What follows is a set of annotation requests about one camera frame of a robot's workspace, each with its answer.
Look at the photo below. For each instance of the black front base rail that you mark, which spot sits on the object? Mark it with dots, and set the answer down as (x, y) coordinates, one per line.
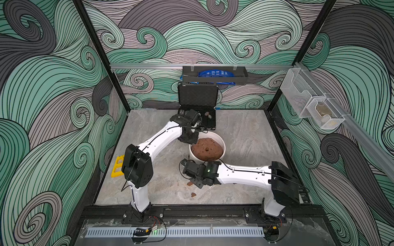
(248, 213)

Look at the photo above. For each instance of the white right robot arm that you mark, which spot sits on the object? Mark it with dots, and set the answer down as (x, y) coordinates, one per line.
(282, 189)

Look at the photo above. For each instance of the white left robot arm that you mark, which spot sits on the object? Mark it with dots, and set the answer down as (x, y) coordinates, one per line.
(138, 159)

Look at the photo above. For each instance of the black poker chip case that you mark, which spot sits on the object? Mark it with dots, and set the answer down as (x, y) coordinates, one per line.
(201, 98)

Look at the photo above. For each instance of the aluminium wall rail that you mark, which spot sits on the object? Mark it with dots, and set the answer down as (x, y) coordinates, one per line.
(173, 66)

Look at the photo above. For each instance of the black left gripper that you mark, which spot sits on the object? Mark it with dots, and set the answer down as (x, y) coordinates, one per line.
(196, 134)

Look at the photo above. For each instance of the black wall shelf tray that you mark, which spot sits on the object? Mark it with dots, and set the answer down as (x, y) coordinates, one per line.
(190, 76)

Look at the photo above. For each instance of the white slotted cable duct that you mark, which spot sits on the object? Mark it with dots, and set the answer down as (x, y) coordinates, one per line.
(123, 232)

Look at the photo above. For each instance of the yellow plastic toy block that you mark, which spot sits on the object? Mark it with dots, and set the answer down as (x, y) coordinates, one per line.
(117, 169)

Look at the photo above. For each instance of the black corner frame post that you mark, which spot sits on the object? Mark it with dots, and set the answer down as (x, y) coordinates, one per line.
(100, 50)

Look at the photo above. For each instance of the clear plastic wall bin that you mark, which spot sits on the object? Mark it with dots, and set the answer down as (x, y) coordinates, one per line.
(309, 101)

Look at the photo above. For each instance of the blue object on shelf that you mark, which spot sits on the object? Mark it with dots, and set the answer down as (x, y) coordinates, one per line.
(215, 73)

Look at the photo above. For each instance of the brown mud filling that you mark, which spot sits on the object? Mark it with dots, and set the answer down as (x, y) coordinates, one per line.
(207, 149)

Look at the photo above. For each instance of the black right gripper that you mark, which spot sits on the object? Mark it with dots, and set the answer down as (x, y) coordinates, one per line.
(198, 181)

